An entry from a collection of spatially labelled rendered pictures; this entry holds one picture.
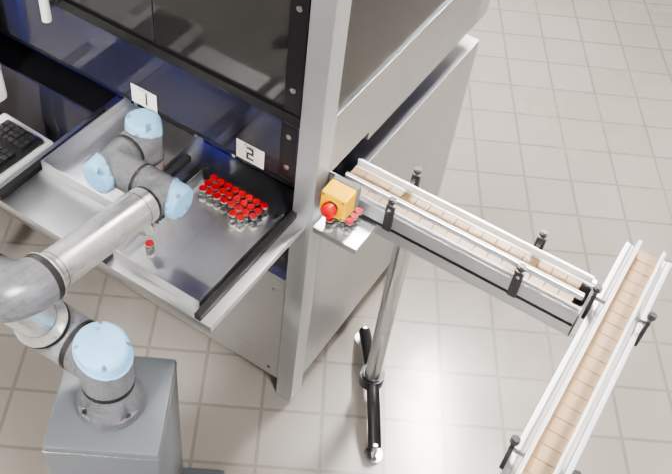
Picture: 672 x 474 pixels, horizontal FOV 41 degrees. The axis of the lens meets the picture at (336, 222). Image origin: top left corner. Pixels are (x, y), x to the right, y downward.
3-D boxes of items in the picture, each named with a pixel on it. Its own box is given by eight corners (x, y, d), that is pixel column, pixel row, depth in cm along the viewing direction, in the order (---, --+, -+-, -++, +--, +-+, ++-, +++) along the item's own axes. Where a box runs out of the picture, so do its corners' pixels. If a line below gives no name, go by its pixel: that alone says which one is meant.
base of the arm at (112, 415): (139, 433, 195) (136, 411, 188) (69, 428, 194) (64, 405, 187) (151, 374, 205) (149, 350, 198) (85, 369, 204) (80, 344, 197)
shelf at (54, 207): (116, 100, 255) (116, 95, 254) (322, 210, 235) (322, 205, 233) (-11, 198, 226) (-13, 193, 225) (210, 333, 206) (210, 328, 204)
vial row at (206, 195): (202, 195, 231) (202, 183, 228) (258, 227, 226) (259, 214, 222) (197, 200, 230) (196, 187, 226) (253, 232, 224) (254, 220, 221)
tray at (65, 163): (130, 102, 252) (129, 93, 249) (203, 141, 245) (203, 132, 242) (42, 170, 232) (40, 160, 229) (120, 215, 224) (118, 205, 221)
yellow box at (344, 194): (333, 193, 225) (336, 173, 220) (358, 205, 223) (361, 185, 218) (317, 210, 221) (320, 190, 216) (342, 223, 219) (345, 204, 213)
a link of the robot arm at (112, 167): (120, 182, 172) (157, 151, 178) (76, 157, 175) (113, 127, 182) (123, 210, 178) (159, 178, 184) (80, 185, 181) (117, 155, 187)
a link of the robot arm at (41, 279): (7, 313, 139) (199, 172, 174) (-44, 280, 142) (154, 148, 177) (11, 361, 146) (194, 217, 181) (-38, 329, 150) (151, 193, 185)
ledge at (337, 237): (340, 200, 238) (341, 195, 236) (382, 222, 234) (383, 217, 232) (312, 231, 229) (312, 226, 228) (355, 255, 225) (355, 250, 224)
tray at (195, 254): (201, 178, 235) (201, 168, 233) (282, 223, 228) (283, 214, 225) (113, 258, 215) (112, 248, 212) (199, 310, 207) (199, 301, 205)
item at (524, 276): (328, 214, 236) (334, 172, 225) (358, 180, 246) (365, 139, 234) (566, 340, 216) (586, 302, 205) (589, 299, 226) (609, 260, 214)
